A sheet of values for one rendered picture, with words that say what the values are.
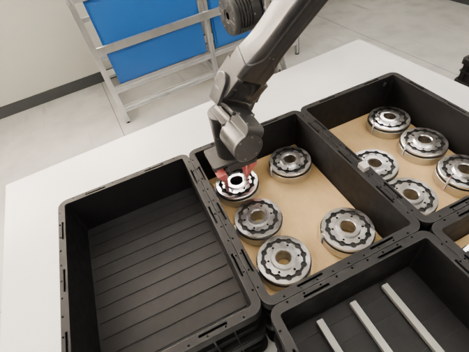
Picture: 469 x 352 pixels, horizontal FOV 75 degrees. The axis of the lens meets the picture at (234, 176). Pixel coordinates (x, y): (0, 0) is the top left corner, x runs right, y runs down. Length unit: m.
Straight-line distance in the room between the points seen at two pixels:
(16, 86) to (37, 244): 2.49
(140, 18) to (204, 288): 2.02
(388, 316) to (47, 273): 0.82
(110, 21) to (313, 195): 1.92
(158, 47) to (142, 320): 2.08
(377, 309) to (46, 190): 1.04
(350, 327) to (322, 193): 0.29
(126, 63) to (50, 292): 1.82
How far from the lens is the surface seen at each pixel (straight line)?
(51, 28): 3.25
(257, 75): 0.53
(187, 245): 0.69
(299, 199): 0.72
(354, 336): 0.60
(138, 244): 0.73
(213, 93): 0.57
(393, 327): 0.62
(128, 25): 2.38
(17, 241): 1.12
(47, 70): 3.36
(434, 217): 0.62
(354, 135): 0.89
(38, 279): 1.00
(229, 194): 0.71
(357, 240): 0.64
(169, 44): 2.49
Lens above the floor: 1.40
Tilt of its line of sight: 47 degrees down
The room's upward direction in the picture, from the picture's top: 12 degrees counter-clockwise
